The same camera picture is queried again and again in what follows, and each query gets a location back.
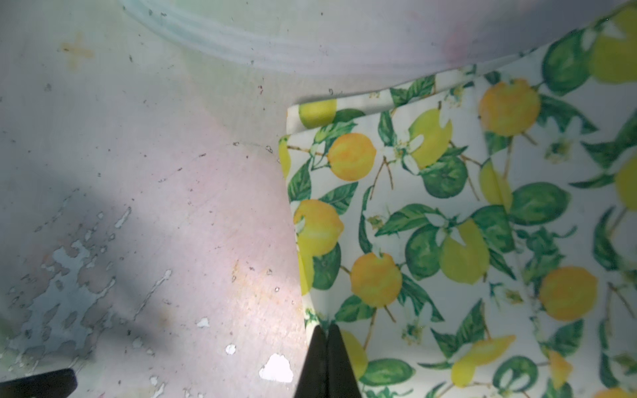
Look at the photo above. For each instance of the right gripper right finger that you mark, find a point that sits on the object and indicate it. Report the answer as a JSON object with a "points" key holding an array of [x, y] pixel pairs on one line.
{"points": [[341, 381]]}

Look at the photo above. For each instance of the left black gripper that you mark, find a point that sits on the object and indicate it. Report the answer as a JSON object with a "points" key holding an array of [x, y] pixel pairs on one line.
{"points": [[60, 383]]}

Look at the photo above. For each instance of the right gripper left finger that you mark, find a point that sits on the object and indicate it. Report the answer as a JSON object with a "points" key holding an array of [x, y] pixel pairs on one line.
{"points": [[313, 378]]}

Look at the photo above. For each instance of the yellow floral skirt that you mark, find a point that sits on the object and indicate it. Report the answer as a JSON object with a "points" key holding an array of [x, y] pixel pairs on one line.
{"points": [[473, 233]]}

